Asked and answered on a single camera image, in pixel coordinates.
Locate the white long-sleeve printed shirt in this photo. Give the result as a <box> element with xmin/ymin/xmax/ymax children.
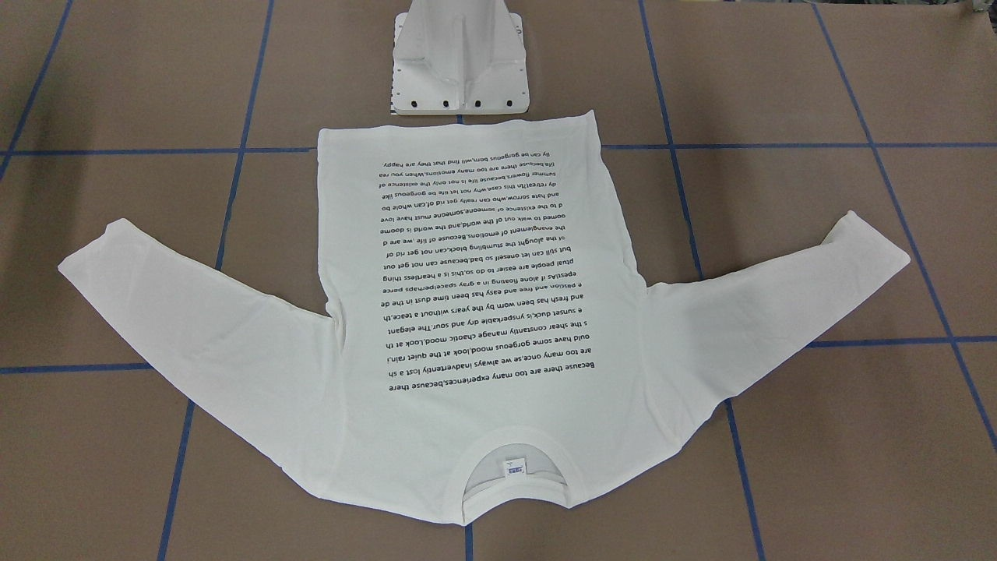
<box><xmin>59</xmin><ymin>113</ymin><xmax>909</xmax><ymax>525</ymax></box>

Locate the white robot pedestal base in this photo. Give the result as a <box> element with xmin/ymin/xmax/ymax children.
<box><xmin>391</xmin><ymin>1</ymin><xmax>530</xmax><ymax>115</ymax></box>

